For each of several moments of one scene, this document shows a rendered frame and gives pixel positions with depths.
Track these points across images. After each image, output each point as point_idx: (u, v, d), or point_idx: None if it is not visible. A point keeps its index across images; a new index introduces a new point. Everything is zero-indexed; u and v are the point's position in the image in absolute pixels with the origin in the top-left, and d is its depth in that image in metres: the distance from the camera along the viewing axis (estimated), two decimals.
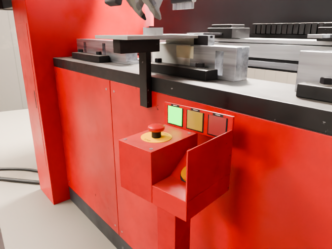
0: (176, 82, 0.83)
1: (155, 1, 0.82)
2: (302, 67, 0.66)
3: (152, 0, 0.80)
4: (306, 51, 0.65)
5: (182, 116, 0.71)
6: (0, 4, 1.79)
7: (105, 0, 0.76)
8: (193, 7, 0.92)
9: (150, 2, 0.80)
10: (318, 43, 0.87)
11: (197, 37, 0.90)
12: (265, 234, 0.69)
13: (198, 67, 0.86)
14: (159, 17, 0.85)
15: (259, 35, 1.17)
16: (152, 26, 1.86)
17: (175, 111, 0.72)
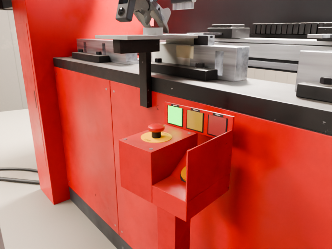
0: (176, 82, 0.83)
1: (163, 16, 0.85)
2: (302, 67, 0.66)
3: (161, 15, 0.83)
4: (306, 51, 0.65)
5: (182, 116, 0.71)
6: (0, 4, 1.79)
7: (116, 17, 0.79)
8: (193, 7, 0.92)
9: (159, 17, 0.83)
10: (318, 43, 0.87)
11: (197, 37, 0.90)
12: (265, 234, 0.69)
13: (198, 67, 0.86)
14: (167, 31, 0.88)
15: (259, 35, 1.17)
16: (152, 26, 1.86)
17: (175, 111, 0.72)
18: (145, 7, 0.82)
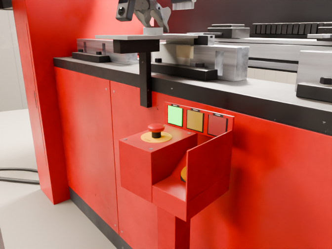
0: (176, 82, 0.83)
1: (163, 15, 0.85)
2: (302, 67, 0.66)
3: (161, 15, 0.83)
4: (306, 51, 0.65)
5: (182, 116, 0.71)
6: (0, 4, 1.79)
7: (116, 16, 0.79)
8: (193, 7, 0.92)
9: (159, 17, 0.83)
10: (318, 43, 0.87)
11: (197, 37, 0.90)
12: (265, 234, 0.69)
13: (198, 67, 0.86)
14: (167, 30, 0.88)
15: (259, 35, 1.17)
16: (152, 26, 1.86)
17: (175, 111, 0.72)
18: (145, 7, 0.82)
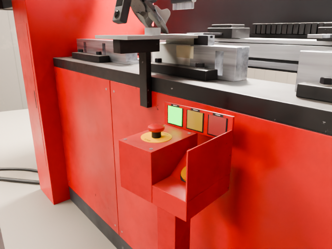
0: (176, 82, 0.83)
1: (161, 17, 0.86)
2: (302, 67, 0.66)
3: (157, 16, 0.84)
4: (306, 51, 0.65)
5: (182, 116, 0.71)
6: (0, 4, 1.79)
7: (112, 19, 0.82)
8: (193, 7, 0.92)
9: (156, 18, 0.84)
10: (318, 43, 0.87)
11: (197, 37, 0.90)
12: (265, 234, 0.69)
13: (198, 67, 0.86)
14: (166, 32, 0.88)
15: (259, 35, 1.17)
16: (152, 26, 1.86)
17: (175, 111, 0.72)
18: (142, 9, 0.84)
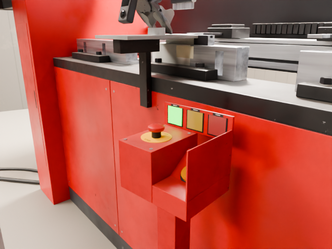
0: (176, 82, 0.83)
1: (166, 17, 0.87)
2: (302, 67, 0.66)
3: (163, 17, 0.85)
4: (306, 51, 0.65)
5: (182, 116, 0.71)
6: (0, 4, 1.79)
7: (118, 19, 0.82)
8: (193, 7, 0.92)
9: (161, 18, 0.85)
10: (318, 43, 0.87)
11: (197, 37, 0.90)
12: (265, 234, 0.69)
13: (198, 67, 0.86)
14: (170, 32, 0.89)
15: (259, 35, 1.17)
16: None
17: (175, 111, 0.72)
18: (147, 9, 0.85)
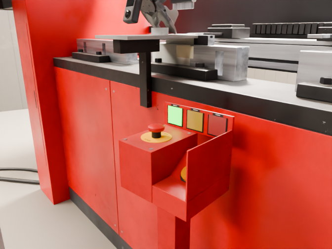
0: (176, 82, 0.83)
1: (170, 17, 0.88)
2: (302, 67, 0.66)
3: (167, 17, 0.86)
4: (306, 51, 0.65)
5: (182, 116, 0.71)
6: (0, 4, 1.79)
7: (123, 19, 0.83)
8: (193, 7, 0.92)
9: (165, 18, 0.86)
10: (318, 43, 0.87)
11: (197, 37, 0.90)
12: (265, 234, 0.69)
13: (198, 67, 0.86)
14: (174, 32, 0.90)
15: (259, 35, 1.17)
16: (152, 26, 1.86)
17: (175, 111, 0.72)
18: (152, 9, 0.85)
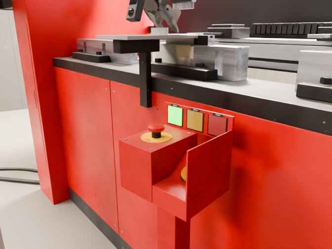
0: (176, 82, 0.83)
1: (173, 16, 0.89)
2: (302, 67, 0.66)
3: (170, 15, 0.86)
4: (306, 51, 0.65)
5: (182, 116, 0.71)
6: (0, 4, 1.79)
7: (126, 17, 0.84)
8: (193, 7, 0.92)
9: (168, 17, 0.86)
10: (318, 43, 0.87)
11: (197, 37, 0.90)
12: (265, 234, 0.69)
13: (198, 67, 0.86)
14: (176, 30, 0.91)
15: (259, 35, 1.17)
16: (152, 26, 1.86)
17: (175, 111, 0.72)
18: (155, 8, 0.86)
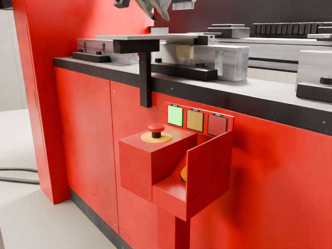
0: (176, 82, 0.83)
1: (163, 2, 0.85)
2: (302, 67, 0.66)
3: (159, 1, 0.83)
4: (306, 51, 0.65)
5: (182, 116, 0.71)
6: (0, 4, 1.79)
7: (114, 3, 0.80)
8: (193, 7, 0.92)
9: (158, 3, 0.83)
10: (318, 43, 0.87)
11: (197, 37, 0.90)
12: (265, 234, 0.69)
13: (198, 67, 0.86)
14: (167, 18, 0.87)
15: (259, 35, 1.17)
16: (152, 26, 1.86)
17: (175, 111, 0.72)
18: None
